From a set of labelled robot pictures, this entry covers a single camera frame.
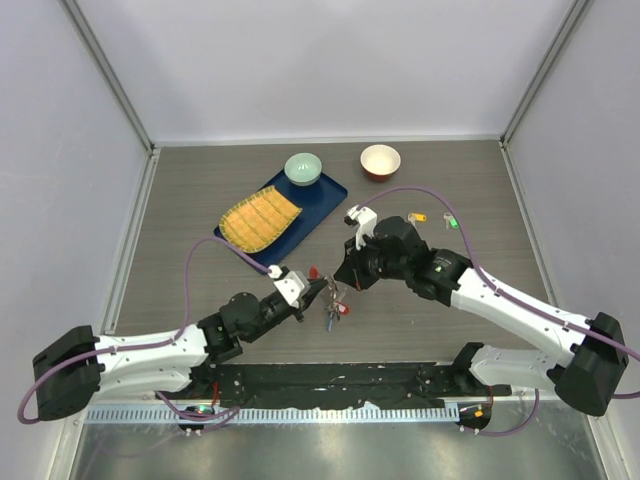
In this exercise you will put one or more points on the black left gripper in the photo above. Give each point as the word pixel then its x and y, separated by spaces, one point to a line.
pixel 316 286

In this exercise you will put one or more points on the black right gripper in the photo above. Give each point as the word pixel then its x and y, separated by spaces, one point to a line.
pixel 353 269

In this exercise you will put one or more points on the keyring bunch with tags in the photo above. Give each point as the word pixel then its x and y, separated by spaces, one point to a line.
pixel 334 305

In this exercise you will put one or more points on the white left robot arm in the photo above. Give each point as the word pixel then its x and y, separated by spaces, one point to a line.
pixel 80 367

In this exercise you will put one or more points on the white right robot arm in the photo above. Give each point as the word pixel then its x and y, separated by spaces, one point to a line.
pixel 580 359

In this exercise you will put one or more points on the key with yellow tag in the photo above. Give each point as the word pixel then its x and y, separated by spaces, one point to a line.
pixel 417 219

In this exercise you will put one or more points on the blue rectangular tray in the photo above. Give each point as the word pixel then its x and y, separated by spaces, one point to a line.
pixel 317 201

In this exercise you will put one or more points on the woven bamboo plate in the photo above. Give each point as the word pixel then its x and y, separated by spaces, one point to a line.
pixel 255 223

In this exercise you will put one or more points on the key with green tag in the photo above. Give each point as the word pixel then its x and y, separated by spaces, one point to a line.
pixel 450 221

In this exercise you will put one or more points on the red bowl white inside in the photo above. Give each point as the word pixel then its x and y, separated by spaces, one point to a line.
pixel 380 162

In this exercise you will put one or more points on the light green bowl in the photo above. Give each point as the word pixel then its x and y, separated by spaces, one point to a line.
pixel 303 169

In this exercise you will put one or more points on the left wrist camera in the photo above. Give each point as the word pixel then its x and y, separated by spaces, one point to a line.
pixel 291 285

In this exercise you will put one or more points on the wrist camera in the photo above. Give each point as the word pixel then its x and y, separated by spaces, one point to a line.
pixel 365 220
pixel 291 285

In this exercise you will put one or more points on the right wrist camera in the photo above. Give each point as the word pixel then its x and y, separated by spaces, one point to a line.
pixel 365 220

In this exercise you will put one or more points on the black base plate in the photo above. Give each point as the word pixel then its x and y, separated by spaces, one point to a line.
pixel 336 386

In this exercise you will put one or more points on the white slotted cable duct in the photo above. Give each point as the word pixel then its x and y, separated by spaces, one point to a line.
pixel 160 414

